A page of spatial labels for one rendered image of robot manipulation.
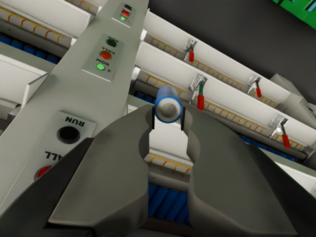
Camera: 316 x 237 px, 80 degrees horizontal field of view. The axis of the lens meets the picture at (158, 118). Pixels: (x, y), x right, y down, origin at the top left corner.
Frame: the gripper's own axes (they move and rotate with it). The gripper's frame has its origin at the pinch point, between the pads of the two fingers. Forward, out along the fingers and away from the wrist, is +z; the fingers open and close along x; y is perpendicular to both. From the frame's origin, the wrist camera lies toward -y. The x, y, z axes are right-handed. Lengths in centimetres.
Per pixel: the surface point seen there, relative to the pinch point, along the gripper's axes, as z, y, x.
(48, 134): 3.0, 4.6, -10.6
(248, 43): 68, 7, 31
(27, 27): 27.4, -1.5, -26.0
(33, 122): 3.7, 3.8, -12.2
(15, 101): 9.2, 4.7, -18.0
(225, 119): 30.9, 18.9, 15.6
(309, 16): 40, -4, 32
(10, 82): 9.5, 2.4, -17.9
